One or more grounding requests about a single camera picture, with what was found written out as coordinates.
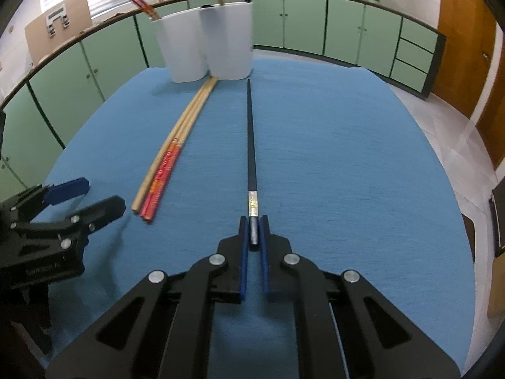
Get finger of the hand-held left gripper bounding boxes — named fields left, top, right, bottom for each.
left=0, top=177, right=91, bottom=226
left=24, top=195, right=126, bottom=246

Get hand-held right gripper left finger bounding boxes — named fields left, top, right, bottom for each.
left=45, top=215, right=250, bottom=379

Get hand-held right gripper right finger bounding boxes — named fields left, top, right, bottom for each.
left=258, top=215, right=462, bottom=379

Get white two-compartment utensil holder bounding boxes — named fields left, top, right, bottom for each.
left=152, top=1, right=254, bottom=84

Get blue table mat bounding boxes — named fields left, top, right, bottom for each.
left=29, top=57, right=476, bottom=379

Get cardboard box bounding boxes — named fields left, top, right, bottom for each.
left=24, top=0, right=92, bottom=64

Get green kitchen base cabinets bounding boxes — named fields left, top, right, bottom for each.
left=0, top=0, right=447, bottom=192

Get dark furniture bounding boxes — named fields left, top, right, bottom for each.
left=489, top=189, right=505, bottom=254

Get wooden door with handle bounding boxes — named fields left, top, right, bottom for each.
left=431, top=0, right=496, bottom=120

